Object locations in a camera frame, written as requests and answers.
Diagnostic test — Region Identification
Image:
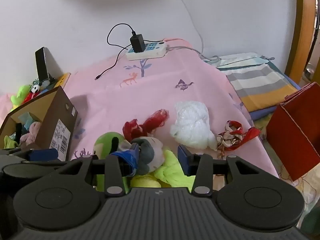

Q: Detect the yellow-green cloth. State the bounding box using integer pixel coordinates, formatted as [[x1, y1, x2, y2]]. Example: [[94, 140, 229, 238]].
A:
[[130, 150, 197, 188]]

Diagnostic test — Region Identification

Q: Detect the power strip grey cord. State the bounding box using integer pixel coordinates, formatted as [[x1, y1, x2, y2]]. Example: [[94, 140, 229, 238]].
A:
[[165, 38, 207, 58]]

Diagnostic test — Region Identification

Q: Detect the brown cardboard box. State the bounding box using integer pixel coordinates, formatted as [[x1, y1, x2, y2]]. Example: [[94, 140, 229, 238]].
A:
[[0, 85, 78, 161]]

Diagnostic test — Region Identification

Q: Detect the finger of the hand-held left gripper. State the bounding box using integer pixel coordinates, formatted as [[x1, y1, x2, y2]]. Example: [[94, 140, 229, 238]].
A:
[[21, 148, 59, 164]]

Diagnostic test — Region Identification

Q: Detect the wooden door frame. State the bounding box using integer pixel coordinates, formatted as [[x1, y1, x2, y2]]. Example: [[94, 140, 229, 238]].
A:
[[286, 0, 320, 83]]

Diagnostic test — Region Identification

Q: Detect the white fluffy plush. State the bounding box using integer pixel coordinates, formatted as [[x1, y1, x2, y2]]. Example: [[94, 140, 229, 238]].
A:
[[170, 102, 218, 152]]

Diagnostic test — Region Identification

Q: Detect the white wall cable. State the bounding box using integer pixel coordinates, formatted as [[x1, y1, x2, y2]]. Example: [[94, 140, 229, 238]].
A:
[[172, 0, 218, 63]]

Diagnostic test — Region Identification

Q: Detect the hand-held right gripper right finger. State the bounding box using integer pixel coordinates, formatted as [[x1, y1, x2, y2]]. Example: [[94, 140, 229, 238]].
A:
[[177, 144, 261, 197]]

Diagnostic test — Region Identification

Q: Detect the teal cloth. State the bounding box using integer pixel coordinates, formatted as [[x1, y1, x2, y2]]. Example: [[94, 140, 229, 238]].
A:
[[18, 112, 40, 128]]

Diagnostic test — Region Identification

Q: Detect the striped folded blanket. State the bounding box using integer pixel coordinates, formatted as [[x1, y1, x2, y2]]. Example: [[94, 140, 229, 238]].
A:
[[216, 52, 299, 113]]

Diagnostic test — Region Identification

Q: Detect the red box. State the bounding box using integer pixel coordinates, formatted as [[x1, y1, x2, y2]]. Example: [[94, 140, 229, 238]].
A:
[[266, 82, 320, 182]]

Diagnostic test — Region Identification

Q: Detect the panda plush toy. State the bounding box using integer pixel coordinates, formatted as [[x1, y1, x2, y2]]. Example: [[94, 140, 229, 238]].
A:
[[30, 79, 50, 93]]

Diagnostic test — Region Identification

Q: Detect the black smartphone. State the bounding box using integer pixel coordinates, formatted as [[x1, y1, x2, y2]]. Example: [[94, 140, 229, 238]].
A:
[[35, 47, 56, 81]]

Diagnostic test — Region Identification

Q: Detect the black charger plug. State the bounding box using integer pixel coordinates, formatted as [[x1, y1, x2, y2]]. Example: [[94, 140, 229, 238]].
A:
[[130, 31, 146, 53]]

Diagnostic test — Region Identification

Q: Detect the black charging cable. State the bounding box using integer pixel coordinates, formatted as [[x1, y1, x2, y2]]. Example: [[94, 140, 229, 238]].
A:
[[95, 24, 137, 81]]

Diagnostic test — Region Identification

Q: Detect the white power strip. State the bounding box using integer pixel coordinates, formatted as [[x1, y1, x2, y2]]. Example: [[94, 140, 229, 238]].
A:
[[126, 41, 167, 61]]

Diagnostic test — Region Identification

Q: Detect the pale pink grey plush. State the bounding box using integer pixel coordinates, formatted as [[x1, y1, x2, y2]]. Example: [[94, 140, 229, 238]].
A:
[[131, 137, 165, 176]]

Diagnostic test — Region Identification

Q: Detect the green yellow plush toy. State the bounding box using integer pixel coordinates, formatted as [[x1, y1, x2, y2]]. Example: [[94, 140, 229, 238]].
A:
[[10, 85, 34, 111]]

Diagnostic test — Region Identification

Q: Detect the pink plush bunny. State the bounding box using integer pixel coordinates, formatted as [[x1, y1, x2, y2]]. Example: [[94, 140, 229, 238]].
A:
[[20, 121, 42, 145]]

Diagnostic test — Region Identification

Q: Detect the red plush toy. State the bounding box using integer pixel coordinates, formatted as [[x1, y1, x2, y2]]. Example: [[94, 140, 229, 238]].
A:
[[24, 91, 40, 104]]

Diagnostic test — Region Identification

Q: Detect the pink printed bedsheet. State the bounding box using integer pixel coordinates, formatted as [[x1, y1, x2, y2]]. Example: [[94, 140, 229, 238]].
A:
[[0, 39, 280, 180]]

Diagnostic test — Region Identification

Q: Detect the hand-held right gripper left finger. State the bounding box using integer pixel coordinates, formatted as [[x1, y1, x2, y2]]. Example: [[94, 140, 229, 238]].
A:
[[54, 142, 140, 197]]

